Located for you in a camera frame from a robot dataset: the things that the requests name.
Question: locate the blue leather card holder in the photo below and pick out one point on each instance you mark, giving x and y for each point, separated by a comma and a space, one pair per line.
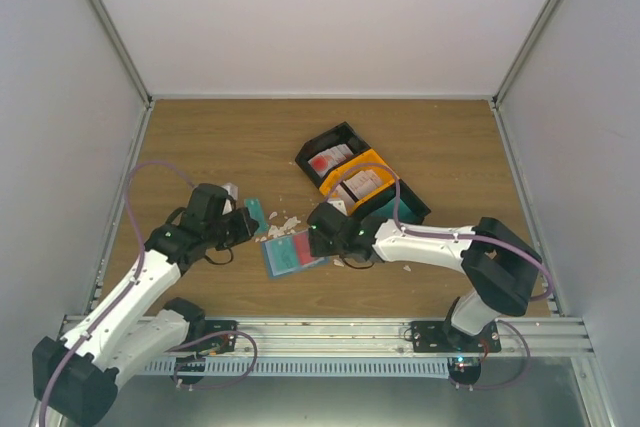
299, 269

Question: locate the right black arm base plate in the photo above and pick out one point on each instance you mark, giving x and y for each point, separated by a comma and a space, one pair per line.
436, 336

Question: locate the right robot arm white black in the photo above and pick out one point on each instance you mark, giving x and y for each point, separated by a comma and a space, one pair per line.
501, 268

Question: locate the grey slotted cable duct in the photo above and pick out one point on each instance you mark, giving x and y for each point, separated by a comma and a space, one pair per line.
318, 367

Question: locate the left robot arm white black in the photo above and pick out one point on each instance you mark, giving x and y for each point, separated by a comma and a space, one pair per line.
80, 374

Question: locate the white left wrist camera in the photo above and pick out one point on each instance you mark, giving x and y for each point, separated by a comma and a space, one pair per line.
232, 192

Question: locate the orange plastic bin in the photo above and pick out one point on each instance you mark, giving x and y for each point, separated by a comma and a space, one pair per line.
368, 159

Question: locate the white card stack orange bin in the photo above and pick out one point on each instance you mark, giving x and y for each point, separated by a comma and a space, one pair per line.
358, 186

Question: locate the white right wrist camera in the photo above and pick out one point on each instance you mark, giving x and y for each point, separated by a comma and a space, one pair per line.
338, 204

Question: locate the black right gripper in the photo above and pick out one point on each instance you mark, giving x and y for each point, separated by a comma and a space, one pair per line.
318, 247

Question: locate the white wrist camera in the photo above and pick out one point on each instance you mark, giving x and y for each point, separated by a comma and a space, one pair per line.
232, 192
338, 204

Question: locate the green credit card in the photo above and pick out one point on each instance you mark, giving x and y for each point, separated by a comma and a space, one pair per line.
256, 212
281, 256

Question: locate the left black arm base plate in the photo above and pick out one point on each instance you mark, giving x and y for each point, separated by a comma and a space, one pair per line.
209, 335

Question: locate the aluminium front rail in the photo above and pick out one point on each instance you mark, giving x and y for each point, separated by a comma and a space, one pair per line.
391, 337

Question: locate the red dot card stack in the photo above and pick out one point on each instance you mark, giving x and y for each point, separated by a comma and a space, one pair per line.
329, 158

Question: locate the black bin with green cards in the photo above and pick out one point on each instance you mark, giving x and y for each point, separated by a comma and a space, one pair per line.
412, 209

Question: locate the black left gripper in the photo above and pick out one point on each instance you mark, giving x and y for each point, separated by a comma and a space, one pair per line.
245, 231

